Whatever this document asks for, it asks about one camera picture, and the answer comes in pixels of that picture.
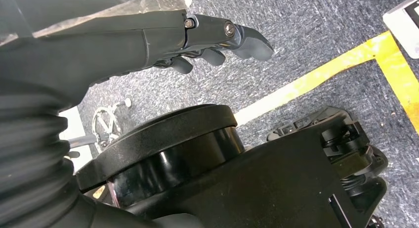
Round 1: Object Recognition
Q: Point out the black round robot joint disc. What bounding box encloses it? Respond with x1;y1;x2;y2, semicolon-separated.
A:
76;104;246;209

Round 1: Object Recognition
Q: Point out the white panel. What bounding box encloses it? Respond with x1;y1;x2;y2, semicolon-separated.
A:
59;106;93;173

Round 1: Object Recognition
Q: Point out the clear plastic film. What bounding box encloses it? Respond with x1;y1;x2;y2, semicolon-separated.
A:
33;0;194;39

